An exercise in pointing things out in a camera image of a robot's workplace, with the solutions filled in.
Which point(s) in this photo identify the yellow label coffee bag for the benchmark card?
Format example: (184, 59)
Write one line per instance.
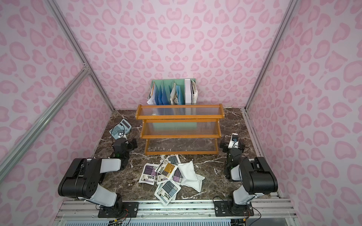
(187, 171)
(165, 172)

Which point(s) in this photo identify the white coffee bag face down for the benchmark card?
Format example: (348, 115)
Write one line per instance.
(195, 184)

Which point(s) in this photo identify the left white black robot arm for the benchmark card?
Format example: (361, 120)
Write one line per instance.
(84, 176)

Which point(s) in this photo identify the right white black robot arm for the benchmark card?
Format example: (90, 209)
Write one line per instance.
(255, 174)

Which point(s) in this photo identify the blue-grey label coffee bag upper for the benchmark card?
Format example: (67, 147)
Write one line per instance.
(173, 159)

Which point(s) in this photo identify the blue-grey label coffee bag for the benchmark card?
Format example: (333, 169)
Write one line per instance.
(167, 191)
(173, 159)

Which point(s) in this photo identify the purple label coffee bag right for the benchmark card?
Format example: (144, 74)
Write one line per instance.
(177, 177)

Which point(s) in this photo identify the purple label coffee bag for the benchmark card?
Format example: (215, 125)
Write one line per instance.
(177, 177)
(148, 175)

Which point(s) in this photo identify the purple label coffee bag left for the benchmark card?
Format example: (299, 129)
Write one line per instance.
(148, 175)

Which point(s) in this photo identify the blue-grey label coffee bag front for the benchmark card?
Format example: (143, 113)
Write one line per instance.
(167, 191)

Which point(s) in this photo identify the green file organizer with folders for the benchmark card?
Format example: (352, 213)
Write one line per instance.
(173, 92)

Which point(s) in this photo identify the light blue calculator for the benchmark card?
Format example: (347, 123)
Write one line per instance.
(121, 129)

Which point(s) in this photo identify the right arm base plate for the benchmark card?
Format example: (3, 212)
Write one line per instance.
(229, 209)

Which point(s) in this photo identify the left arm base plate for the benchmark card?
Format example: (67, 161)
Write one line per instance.
(126, 209)

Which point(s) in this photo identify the aluminium front rail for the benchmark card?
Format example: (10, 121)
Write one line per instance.
(266, 212)

